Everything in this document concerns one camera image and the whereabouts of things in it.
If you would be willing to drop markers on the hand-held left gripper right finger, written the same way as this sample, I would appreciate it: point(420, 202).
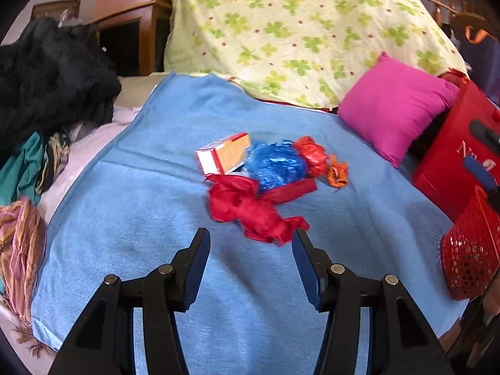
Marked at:
point(308, 269)

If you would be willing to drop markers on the red mesh basket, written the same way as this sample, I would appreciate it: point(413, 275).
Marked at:
point(465, 250)

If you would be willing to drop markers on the red paper strip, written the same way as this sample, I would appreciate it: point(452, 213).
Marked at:
point(291, 191)

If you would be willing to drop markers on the pale bed sheet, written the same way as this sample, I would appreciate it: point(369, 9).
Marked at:
point(90, 148)

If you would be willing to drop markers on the orange wrapper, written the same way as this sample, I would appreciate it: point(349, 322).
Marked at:
point(336, 174)

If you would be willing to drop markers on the red white orange carton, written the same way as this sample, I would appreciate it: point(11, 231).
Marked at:
point(222, 152)

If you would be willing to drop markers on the wooden lattice screen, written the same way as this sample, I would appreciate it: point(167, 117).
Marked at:
point(54, 9)

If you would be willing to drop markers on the teal cloth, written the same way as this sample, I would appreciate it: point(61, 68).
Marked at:
point(19, 168)

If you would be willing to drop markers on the red crinkled plastic wrap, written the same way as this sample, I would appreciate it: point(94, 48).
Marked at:
point(455, 75)

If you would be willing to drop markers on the green clover print quilt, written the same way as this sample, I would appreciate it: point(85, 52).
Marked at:
point(293, 27)

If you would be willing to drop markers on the pink striped scarf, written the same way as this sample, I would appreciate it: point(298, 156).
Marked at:
point(19, 261)

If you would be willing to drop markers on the blue blanket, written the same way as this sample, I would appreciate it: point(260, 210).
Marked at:
point(156, 187)

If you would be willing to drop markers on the red cloth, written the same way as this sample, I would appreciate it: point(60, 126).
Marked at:
point(242, 203)

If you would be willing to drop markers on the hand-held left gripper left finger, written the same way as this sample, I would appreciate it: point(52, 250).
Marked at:
point(195, 273)

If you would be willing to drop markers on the black cloth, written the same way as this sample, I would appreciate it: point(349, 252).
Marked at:
point(50, 78)

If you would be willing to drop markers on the dark yellow patterned cloth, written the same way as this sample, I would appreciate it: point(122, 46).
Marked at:
point(54, 160)

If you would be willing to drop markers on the red plastic bag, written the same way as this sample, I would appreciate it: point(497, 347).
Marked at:
point(312, 156)

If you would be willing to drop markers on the magenta pillow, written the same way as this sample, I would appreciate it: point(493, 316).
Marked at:
point(390, 105)

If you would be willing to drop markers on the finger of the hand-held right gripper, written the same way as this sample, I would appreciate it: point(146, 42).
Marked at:
point(480, 172)
point(486, 134)

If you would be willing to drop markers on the blue plastic bag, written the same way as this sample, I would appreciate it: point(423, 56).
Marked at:
point(273, 164)

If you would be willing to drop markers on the brown wooden cabinet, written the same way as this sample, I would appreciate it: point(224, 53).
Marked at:
point(125, 4)

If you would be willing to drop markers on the red paper bag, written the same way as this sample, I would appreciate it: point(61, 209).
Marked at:
point(441, 156)

